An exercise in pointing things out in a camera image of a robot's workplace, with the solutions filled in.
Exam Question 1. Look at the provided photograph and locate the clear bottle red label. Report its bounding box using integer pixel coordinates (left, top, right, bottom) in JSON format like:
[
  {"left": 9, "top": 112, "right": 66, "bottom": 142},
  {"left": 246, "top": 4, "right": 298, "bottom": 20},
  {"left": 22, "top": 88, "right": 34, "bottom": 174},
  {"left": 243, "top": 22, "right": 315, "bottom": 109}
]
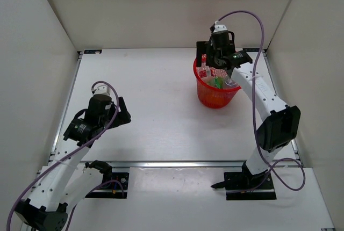
[{"left": 194, "top": 54, "right": 227, "bottom": 78}]

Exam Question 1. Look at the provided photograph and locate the green Sprite bottle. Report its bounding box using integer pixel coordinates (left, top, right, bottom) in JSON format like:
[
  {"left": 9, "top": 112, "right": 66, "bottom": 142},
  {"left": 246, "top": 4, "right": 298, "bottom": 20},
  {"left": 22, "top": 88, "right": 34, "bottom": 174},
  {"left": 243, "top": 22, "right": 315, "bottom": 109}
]
[{"left": 207, "top": 77, "right": 224, "bottom": 89}]

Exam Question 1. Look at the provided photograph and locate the clear bottle blue label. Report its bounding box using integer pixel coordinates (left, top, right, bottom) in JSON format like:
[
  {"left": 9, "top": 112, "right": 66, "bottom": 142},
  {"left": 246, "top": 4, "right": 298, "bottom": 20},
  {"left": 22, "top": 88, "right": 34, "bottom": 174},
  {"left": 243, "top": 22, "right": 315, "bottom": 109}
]
[{"left": 223, "top": 76, "right": 238, "bottom": 90}]

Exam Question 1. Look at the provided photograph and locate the orange soda bottle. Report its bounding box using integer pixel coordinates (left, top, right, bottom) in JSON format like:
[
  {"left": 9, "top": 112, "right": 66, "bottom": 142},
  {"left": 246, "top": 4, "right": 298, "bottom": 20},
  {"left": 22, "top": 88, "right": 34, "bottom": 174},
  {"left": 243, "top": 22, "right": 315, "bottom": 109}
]
[{"left": 204, "top": 93, "right": 229, "bottom": 107}]

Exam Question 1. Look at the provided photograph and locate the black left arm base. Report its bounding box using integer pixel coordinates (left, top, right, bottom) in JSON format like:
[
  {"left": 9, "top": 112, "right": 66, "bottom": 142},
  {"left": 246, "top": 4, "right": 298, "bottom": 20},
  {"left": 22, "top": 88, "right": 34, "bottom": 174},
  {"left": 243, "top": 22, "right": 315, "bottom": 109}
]
[{"left": 84, "top": 161, "right": 130, "bottom": 199}]

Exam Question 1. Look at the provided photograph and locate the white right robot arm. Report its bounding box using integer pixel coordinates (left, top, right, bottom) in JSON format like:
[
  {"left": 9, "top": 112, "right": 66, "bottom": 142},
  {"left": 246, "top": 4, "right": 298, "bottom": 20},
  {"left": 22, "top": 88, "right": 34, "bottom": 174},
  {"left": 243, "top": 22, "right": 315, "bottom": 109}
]
[{"left": 195, "top": 25, "right": 300, "bottom": 188}]

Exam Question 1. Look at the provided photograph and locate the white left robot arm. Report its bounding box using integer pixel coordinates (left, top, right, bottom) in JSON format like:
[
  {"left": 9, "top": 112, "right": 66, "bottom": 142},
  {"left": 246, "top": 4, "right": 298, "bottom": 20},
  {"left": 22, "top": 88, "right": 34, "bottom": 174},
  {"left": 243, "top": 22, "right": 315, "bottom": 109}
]
[{"left": 15, "top": 93, "right": 131, "bottom": 230}]

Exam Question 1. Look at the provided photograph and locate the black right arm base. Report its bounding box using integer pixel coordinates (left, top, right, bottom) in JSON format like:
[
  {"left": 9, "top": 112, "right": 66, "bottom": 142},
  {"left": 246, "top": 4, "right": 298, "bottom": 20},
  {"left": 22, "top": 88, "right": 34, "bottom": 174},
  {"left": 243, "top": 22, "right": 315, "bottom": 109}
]
[{"left": 211, "top": 172, "right": 277, "bottom": 201}]

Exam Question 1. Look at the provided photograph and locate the red mesh plastic bin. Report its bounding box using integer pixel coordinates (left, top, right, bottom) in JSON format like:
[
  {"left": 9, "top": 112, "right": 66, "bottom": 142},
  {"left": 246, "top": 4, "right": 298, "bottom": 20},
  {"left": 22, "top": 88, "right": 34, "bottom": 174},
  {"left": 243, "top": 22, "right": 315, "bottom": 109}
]
[{"left": 193, "top": 54, "right": 241, "bottom": 109}]

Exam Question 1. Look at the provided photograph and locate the black right corner label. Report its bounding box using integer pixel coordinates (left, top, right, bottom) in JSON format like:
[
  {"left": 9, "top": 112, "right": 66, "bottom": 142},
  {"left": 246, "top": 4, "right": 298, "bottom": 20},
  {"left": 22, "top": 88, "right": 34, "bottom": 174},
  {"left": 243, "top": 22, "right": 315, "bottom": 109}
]
[{"left": 243, "top": 48, "right": 260, "bottom": 53}]

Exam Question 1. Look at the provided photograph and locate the black corner label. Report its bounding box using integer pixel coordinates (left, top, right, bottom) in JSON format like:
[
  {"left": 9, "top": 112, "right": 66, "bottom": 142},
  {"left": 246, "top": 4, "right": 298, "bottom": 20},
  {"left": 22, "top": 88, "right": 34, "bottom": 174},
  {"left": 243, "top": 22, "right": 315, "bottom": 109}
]
[
  {"left": 243, "top": 48, "right": 260, "bottom": 53},
  {"left": 83, "top": 49, "right": 102, "bottom": 54}
]

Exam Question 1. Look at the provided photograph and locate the black left corner label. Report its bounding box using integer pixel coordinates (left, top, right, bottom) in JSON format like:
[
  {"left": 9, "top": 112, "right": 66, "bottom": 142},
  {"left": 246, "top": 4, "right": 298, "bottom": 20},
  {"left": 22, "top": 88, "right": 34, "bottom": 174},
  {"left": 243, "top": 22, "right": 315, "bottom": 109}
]
[{"left": 83, "top": 49, "right": 102, "bottom": 54}]

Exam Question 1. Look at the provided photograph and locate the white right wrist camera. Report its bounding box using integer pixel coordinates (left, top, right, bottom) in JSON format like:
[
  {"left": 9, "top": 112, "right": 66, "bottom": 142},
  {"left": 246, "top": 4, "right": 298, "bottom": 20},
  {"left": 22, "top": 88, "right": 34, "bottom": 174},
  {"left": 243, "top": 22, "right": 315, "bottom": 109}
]
[{"left": 210, "top": 21, "right": 228, "bottom": 34}]

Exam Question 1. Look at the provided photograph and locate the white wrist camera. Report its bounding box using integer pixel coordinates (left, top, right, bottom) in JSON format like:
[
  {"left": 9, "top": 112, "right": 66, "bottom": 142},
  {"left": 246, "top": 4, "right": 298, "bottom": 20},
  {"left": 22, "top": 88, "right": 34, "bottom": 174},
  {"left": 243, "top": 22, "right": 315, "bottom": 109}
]
[
  {"left": 210, "top": 21, "right": 228, "bottom": 34},
  {"left": 91, "top": 84, "right": 111, "bottom": 97}
]

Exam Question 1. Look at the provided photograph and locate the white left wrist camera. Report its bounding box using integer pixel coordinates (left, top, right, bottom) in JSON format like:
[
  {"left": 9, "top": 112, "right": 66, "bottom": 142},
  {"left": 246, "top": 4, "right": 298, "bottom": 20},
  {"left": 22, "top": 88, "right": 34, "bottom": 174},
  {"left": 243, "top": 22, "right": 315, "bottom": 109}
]
[{"left": 91, "top": 84, "right": 111, "bottom": 97}]

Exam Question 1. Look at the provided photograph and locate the aluminium table edge rail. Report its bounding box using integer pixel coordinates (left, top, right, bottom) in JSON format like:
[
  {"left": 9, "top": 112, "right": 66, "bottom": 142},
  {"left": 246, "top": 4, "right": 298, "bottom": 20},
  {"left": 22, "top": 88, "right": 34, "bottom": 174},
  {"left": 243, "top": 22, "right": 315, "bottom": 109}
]
[{"left": 107, "top": 161, "right": 243, "bottom": 168}]

